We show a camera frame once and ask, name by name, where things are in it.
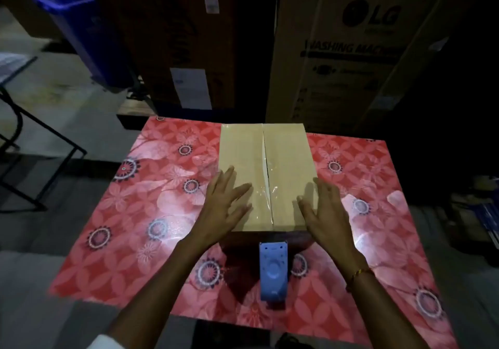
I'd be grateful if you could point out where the large printed appliance carton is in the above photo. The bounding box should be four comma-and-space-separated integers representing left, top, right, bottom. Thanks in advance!
266, 0, 461, 135

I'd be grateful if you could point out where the red floral table cover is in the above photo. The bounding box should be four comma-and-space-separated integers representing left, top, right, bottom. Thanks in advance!
48, 115, 459, 349

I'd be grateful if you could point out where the gold bracelet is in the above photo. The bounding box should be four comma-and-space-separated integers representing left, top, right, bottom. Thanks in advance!
346, 268, 375, 293

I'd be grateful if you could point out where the blue tape dispenser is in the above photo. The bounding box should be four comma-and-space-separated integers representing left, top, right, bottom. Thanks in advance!
258, 241, 289, 308

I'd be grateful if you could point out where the brown cardboard box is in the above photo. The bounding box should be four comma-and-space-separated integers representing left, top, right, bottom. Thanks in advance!
217, 123, 319, 244

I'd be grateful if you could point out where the blue plastic trash bin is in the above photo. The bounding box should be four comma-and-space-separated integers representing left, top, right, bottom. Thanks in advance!
30, 0, 132, 88

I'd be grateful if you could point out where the person's right hand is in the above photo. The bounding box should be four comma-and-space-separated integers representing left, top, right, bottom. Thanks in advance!
297, 177, 368, 274

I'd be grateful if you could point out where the white shirt sleeve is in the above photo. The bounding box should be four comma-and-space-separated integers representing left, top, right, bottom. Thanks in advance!
87, 335, 125, 349

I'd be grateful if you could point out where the large dark brown carton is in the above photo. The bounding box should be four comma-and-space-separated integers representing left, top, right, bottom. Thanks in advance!
82, 0, 281, 111

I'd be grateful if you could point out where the person's left forearm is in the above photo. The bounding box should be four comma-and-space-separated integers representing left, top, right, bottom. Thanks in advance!
105, 239, 219, 349

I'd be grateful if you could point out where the person's left hand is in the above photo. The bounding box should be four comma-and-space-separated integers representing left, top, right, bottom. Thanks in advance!
183, 165, 254, 251

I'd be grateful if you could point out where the pile of blue goods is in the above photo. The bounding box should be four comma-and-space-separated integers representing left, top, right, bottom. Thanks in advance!
448, 177, 499, 252

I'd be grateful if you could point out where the black metal frame table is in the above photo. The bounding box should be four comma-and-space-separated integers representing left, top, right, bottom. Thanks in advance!
0, 53, 87, 213

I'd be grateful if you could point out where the person's right forearm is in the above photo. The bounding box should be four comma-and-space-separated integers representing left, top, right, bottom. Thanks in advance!
339, 261, 429, 349

